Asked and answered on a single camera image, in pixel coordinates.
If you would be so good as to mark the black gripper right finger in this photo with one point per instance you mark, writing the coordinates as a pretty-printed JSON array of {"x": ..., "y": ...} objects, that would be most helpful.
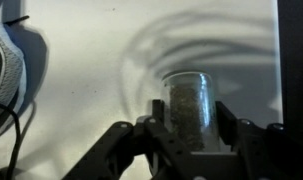
[{"x": 271, "y": 153}]

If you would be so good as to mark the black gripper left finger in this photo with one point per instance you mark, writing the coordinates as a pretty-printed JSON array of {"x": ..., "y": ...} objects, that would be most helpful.
[{"x": 115, "y": 151}]

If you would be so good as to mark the clear glass bottle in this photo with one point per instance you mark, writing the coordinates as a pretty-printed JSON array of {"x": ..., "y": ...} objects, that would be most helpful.
[{"x": 190, "y": 110}]

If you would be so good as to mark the grey sneaker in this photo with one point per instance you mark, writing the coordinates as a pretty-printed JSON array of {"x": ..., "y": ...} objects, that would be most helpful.
[{"x": 13, "y": 75}]

